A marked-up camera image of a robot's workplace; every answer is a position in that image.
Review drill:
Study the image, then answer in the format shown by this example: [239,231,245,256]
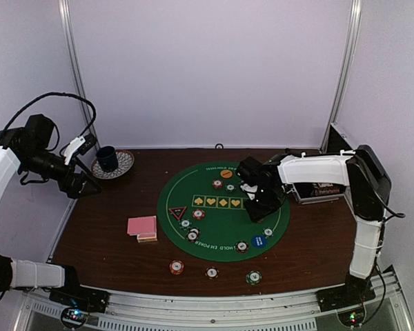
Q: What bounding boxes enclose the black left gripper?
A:
[20,146,102,199]

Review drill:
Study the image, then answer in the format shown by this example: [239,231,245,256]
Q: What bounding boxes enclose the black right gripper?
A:
[244,185,282,222]

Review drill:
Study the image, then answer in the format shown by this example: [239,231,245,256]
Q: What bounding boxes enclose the blue small blind button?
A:
[251,235,268,248]

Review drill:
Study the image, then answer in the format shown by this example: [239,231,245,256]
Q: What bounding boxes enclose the black chip bottom mat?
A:
[235,241,248,253]

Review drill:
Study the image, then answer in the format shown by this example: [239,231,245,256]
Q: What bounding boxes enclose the orange big blind button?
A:
[220,170,233,179]

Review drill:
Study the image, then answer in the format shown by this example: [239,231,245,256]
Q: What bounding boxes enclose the red backed card deck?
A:
[127,216,157,236]

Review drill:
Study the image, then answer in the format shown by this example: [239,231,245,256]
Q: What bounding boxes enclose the green chip stack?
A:
[246,270,262,285]

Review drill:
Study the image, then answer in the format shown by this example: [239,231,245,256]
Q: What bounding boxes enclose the black chips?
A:
[186,228,200,243]

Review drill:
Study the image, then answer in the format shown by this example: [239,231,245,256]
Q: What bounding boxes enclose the black hundred chip stack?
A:
[205,267,219,279]

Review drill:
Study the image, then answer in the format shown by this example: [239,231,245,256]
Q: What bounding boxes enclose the red five chip stack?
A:
[169,260,185,275]

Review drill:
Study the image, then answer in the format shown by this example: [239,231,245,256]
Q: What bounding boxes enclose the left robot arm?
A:
[0,114,101,306]

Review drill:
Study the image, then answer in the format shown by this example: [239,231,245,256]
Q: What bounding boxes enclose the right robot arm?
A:
[236,145,392,305]

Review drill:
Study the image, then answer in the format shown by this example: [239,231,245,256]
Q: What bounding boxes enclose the blue ceramic mug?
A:
[96,146,119,172]

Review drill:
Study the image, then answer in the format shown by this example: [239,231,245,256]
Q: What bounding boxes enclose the floral patterned plate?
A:
[91,150,135,180]

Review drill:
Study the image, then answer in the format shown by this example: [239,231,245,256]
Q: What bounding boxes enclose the aluminium poker chip case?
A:
[279,123,353,205]

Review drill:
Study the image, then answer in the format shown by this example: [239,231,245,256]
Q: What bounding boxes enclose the green round poker mat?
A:
[157,161,290,262]

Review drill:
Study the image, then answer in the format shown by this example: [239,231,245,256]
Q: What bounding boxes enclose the gold playing card box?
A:
[137,233,157,243]

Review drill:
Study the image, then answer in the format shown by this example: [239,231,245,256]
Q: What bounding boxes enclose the black red triangle button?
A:
[168,206,187,221]

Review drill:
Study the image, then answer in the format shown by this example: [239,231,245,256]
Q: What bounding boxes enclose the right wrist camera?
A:
[236,157,262,185]

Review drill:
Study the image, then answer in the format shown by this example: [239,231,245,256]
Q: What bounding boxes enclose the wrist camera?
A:
[236,157,262,185]
[60,133,97,166]

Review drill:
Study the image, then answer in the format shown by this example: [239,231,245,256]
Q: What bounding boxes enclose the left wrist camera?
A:
[60,133,97,166]

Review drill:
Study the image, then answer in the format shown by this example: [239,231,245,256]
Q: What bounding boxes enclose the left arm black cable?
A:
[3,91,98,137]

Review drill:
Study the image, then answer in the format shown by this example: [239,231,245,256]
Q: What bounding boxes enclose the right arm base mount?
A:
[316,285,376,312]

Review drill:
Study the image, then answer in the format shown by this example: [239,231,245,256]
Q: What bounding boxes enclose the aluminium front rail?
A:
[17,265,414,331]

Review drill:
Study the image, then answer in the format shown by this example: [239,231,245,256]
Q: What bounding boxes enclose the left aluminium frame post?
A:
[58,0,97,136]

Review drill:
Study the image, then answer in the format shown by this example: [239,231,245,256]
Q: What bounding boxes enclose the aluminium frame post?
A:
[319,0,362,152]
[58,0,97,136]

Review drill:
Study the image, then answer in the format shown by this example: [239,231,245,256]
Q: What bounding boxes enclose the right aluminium frame post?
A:
[319,0,362,152]

